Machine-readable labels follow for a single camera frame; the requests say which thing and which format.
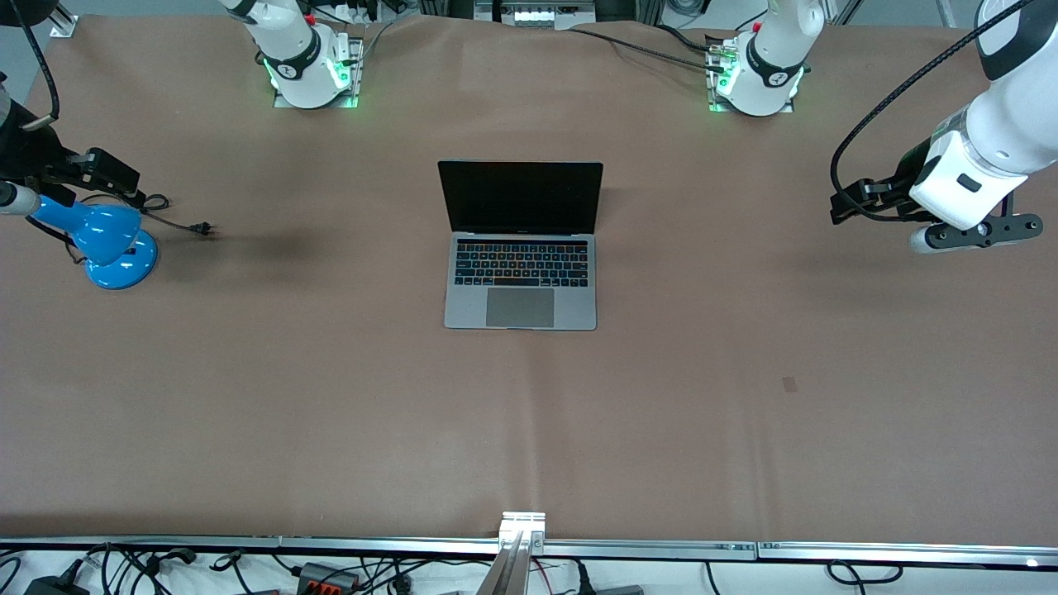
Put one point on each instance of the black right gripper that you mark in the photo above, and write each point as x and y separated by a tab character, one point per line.
31	159

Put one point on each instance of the aluminium profile strut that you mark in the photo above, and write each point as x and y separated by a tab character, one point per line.
517	545

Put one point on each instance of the black power adapter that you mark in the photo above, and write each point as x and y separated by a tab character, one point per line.
54	586

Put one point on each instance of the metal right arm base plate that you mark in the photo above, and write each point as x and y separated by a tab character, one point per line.
354	49

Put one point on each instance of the grey laptop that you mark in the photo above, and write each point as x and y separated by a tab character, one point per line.
521	297

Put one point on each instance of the aluminium table edge rail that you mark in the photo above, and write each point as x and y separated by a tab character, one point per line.
248	545

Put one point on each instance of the brown table cover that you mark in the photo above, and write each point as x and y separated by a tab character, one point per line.
529	430

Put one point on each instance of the aluminium corner profile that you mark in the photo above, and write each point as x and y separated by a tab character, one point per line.
64	25

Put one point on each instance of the black left camera mount bracket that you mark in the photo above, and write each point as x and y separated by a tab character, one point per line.
996	231

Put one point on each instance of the grey connector with orange clips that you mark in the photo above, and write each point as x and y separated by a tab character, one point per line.
329	575

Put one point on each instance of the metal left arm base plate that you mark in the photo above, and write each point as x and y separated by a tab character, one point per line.
714	103

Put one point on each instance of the grey control box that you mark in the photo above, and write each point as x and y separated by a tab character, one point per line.
536	11

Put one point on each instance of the blue desk lamp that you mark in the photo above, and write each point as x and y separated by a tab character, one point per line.
116	244

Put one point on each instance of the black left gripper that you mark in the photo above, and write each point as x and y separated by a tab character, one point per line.
907	171

